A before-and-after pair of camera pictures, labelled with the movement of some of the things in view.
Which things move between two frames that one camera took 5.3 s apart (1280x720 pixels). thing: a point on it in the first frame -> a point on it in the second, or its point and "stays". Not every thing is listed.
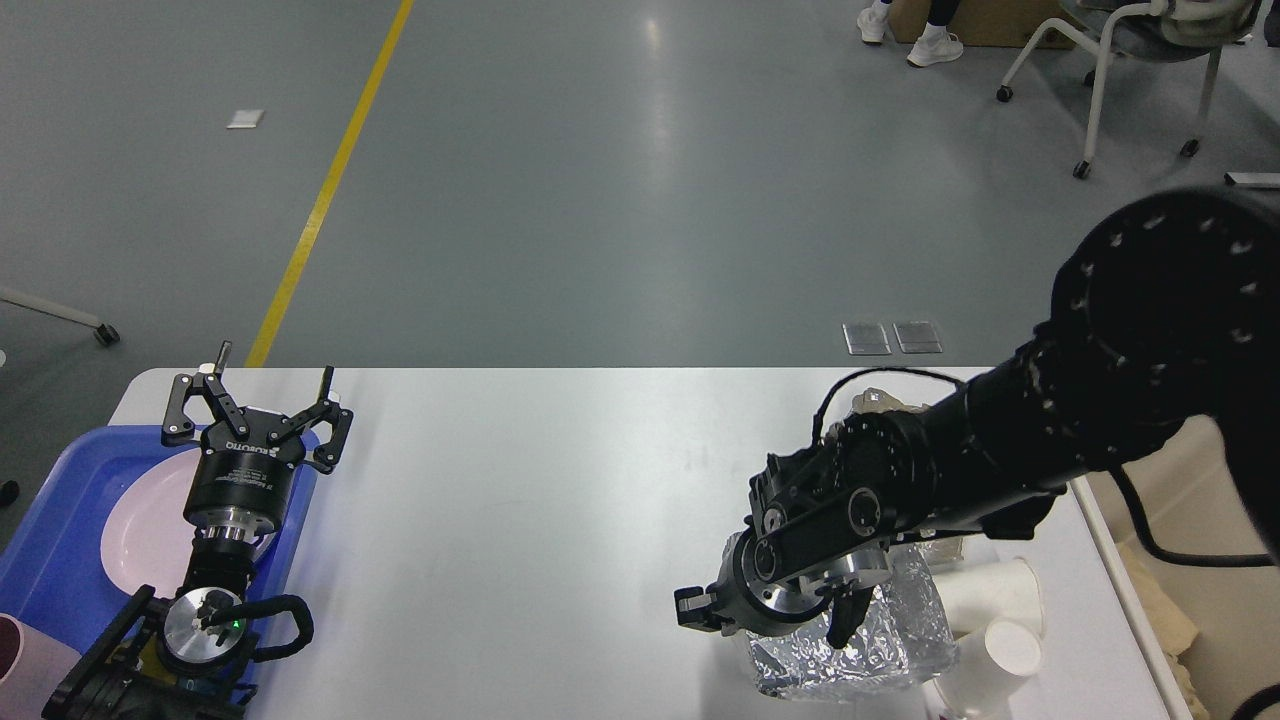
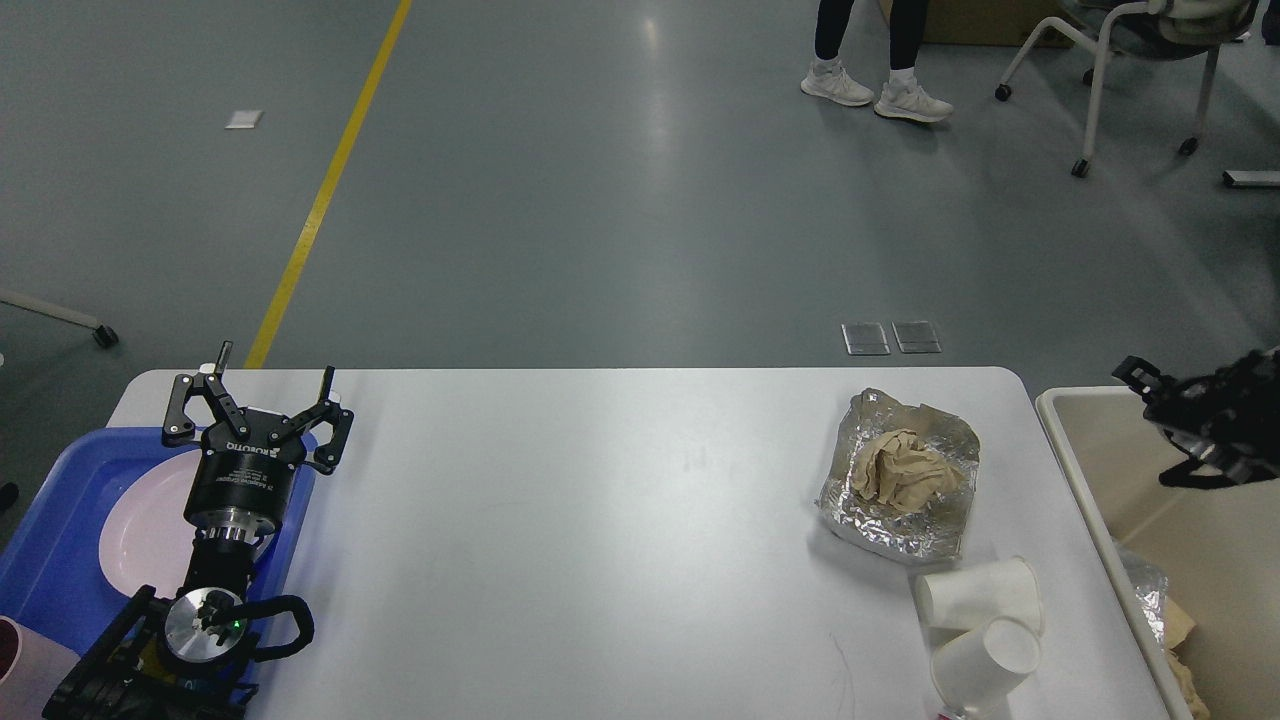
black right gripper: x=752 y=607 -> x=1233 y=409
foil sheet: x=907 y=636 -> x=1151 y=589
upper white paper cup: x=976 y=594 stays
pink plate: x=147 y=533 stays
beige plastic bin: x=1197 y=502 stays
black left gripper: x=239 y=489 stays
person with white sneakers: x=936 y=44 -> x=902 y=95
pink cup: x=33 y=665 stays
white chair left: x=105 y=333 stays
